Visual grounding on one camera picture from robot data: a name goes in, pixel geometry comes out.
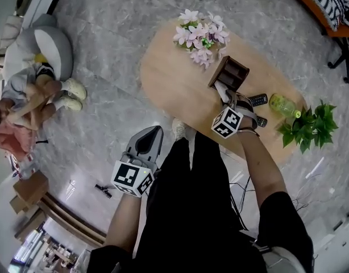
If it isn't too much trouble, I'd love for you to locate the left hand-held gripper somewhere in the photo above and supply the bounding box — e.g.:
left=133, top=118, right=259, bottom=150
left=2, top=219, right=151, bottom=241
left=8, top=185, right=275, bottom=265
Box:
left=110, top=125, right=164, bottom=198

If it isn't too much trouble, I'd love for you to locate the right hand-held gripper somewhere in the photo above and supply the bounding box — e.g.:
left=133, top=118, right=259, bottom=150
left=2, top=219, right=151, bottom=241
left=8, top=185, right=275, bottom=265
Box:
left=211, top=89, right=259, bottom=139

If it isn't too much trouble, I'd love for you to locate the white remote control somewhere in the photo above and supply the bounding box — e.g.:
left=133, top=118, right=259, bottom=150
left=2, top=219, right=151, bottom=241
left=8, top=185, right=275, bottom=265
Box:
left=214, top=81, right=231, bottom=104

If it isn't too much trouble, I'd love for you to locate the long black remote control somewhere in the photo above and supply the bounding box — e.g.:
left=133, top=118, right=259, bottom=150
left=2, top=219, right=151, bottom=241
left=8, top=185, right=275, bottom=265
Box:
left=247, top=93, right=268, bottom=107

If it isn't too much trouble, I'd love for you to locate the brown wooden organizer box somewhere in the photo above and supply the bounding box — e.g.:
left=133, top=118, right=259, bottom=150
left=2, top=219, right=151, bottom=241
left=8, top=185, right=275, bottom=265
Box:
left=207, top=55, right=251, bottom=92

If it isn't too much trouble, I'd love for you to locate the person's left forearm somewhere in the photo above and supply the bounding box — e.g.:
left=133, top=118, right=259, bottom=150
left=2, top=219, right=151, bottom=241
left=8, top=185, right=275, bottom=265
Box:
left=105, top=193, right=143, bottom=251

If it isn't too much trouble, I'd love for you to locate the person's right forearm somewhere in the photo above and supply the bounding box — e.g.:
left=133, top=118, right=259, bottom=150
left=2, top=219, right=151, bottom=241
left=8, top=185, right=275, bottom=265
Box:
left=237, top=129, right=289, bottom=210

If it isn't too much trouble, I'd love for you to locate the brown cardboard box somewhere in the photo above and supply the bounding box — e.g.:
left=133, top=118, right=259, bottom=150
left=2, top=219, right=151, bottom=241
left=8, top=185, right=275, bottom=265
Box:
left=9, top=171, right=49, bottom=214

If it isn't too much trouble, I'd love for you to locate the black wristband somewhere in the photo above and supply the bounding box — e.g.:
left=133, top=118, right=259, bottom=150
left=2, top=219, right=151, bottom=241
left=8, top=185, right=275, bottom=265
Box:
left=238, top=126, right=260, bottom=138

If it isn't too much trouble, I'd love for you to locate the person's white shoe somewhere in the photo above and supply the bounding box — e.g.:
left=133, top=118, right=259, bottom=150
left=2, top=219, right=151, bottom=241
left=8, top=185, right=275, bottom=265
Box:
left=171, top=117, right=188, bottom=142

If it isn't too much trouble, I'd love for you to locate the green plastic bottle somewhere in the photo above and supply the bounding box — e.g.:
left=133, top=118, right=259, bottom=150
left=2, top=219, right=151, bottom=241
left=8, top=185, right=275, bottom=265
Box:
left=269, top=93, right=302, bottom=119

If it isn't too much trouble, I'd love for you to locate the pink artificial flower pot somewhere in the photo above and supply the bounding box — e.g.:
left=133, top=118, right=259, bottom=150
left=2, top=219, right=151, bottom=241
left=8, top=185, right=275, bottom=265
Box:
left=173, top=9, right=231, bottom=69

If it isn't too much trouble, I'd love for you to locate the person's black clothing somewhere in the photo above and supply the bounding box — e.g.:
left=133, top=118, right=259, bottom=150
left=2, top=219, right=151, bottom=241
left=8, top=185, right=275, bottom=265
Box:
left=88, top=129, right=314, bottom=273

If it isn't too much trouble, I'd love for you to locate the green leafy potted plant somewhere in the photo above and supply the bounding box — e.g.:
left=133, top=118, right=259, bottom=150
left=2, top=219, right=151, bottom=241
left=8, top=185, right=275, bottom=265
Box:
left=276, top=100, right=339, bottom=155

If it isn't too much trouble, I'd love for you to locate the black office chair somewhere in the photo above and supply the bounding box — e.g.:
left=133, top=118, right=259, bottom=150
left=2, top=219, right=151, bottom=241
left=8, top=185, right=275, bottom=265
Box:
left=327, top=24, right=349, bottom=84

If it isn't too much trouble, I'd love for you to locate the orange sofa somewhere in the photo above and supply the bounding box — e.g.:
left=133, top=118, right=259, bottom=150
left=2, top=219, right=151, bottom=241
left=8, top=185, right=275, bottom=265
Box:
left=279, top=0, right=349, bottom=39

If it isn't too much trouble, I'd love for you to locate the pack of water bottles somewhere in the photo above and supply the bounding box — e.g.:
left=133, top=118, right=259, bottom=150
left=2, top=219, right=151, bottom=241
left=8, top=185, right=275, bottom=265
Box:
left=5, top=149, right=39, bottom=179

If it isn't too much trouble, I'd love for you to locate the pink armchair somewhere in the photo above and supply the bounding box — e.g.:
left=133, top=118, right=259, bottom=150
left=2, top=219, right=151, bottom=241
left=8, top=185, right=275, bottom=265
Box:
left=0, top=123, right=36, bottom=162

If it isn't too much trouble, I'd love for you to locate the black white striped blanket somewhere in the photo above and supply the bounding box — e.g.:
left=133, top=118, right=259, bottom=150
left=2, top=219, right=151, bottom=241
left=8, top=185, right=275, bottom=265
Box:
left=301, top=0, right=349, bottom=32

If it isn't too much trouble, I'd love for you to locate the grey white bean bag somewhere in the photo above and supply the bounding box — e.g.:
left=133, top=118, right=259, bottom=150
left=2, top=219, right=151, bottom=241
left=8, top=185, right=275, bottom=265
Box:
left=3, top=13, right=74, bottom=82

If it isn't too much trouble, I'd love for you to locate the white quilted cushion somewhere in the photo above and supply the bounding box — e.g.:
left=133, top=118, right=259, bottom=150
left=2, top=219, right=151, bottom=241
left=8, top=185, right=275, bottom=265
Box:
left=0, top=15, right=23, bottom=56

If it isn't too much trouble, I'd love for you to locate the black handled tool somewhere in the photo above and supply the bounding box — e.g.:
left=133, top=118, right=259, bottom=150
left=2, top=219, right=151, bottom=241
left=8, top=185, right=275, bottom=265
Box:
left=94, top=183, right=113, bottom=200

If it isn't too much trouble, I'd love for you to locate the black cable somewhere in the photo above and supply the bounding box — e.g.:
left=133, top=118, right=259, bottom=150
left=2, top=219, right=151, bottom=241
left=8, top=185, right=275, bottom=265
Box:
left=228, top=176, right=309, bottom=231

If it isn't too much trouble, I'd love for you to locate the brown wooden frame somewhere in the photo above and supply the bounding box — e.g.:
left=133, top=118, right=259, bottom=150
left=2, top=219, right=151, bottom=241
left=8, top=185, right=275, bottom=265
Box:
left=38, top=193, right=107, bottom=246

